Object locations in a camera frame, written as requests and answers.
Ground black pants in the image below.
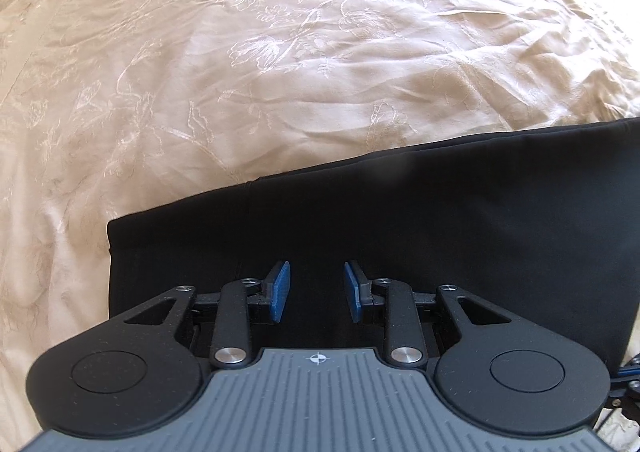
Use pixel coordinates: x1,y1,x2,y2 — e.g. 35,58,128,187
107,119,639,368

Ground cream embroidered bedspread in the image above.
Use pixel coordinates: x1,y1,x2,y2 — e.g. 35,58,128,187
1,0,639,451

